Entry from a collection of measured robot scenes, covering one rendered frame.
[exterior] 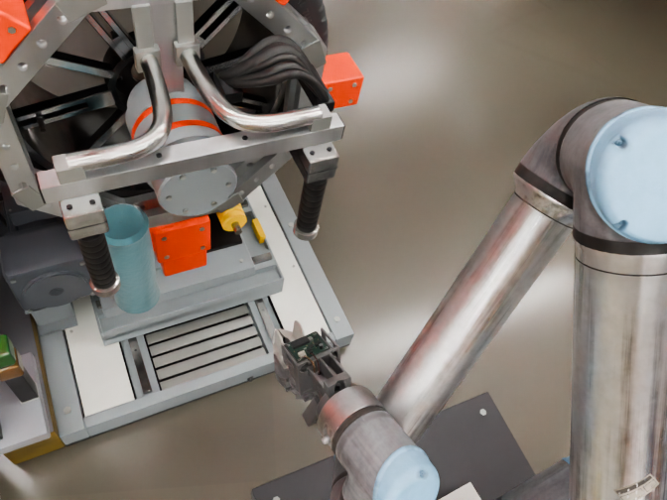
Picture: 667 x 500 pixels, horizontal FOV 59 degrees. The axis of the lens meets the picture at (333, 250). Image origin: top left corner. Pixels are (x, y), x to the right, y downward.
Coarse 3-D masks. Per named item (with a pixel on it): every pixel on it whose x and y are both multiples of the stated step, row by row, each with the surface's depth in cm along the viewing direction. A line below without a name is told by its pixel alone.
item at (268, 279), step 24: (264, 240) 172; (264, 264) 167; (216, 288) 163; (240, 288) 164; (264, 288) 165; (96, 312) 151; (144, 312) 155; (168, 312) 154; (192, 312) 159; (120, 336) 154
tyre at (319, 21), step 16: (304, 0) 100; (320, 0) 102; (304, 16) 102; (320, 16) 104; (320, 32) 107; (32, 160) 104; (0, 176) 103; (112, 192) 118; (128, 192) 120; (144, 192) 122
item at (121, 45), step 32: (224, 0) 96; (256, 32) 119; (64, 64) 93; (96, 64) 96; (128, 64) 103; (224, 64) 107; (32, 96) 113; (64, 96) 100; (96, 96) 101; (128, 96) 108; (256, 96) 118; (32, 128) 106; (64, 128) 117; (96, 128) 124; (224, 128) 126
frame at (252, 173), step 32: (32, 0) 77; (64, 0) 74; (96, 0) 76; (128, 0) 78; (160, 0) 80; (256, 0) 86; (32, 32) 76; (64, 32) 78; (288, 32) 93; (0, 64) 78; (32, 64) 80; (320, 64) 101; (0, 96) 81; (288, 96) 111; (0, 128) 86; (0, 160) 90; (256, 160) 122; (288, 160) 120; (32, 192) 98; (160, 224) 119
